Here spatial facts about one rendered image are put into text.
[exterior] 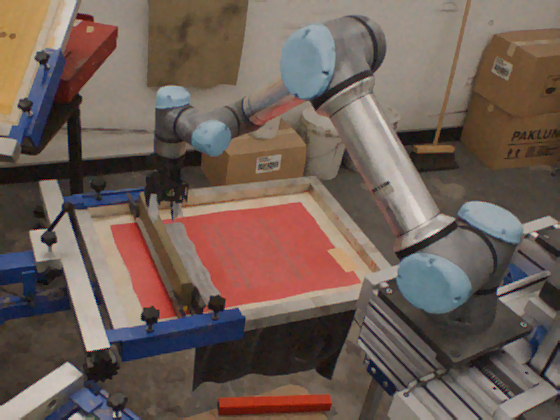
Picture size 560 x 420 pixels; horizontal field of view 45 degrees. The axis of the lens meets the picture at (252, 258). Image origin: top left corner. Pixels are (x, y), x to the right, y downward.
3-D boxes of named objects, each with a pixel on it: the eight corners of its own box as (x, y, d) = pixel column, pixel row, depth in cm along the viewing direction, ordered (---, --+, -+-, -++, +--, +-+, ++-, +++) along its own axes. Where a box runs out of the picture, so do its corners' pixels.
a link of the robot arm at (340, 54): (510, 275, 117) (356, 0, 117) (469, 312, 107) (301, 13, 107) (457, 293, 126) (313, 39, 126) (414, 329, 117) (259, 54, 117)
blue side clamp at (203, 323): (235, 324, 170) (239, 304, 165) (243, 338, 166) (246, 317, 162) (117, 347, 159) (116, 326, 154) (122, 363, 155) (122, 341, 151)
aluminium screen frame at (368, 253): (313, 185, 225) (315, 175, 222) (406, 299, 184) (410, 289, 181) (72, 213, 196) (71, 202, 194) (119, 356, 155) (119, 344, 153)
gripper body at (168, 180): (157, 208, 161) (159, 164, 153) (147, 188, 167) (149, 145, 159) (188, 204, 164) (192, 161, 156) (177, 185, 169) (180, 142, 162)
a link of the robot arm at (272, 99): (396, -6, 123) (239, 94, 161) (361, 3, 116) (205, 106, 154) (420, 54, 124) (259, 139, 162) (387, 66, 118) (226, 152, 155)
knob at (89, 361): (114, 360, 150) (114, 336, 146) (120, 379, 146) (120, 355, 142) (80, 367, 148) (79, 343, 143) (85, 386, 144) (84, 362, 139)
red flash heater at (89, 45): (15, 29, 286) (12, 1, 278) (121, 47, 284) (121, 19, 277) (-57, 86, 238) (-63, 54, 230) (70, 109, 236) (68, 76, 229)
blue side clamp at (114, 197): (172, 202, 209) (173, 183, 204) (176, 212, 205) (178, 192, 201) (73, 214, 198) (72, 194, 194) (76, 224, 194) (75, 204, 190)
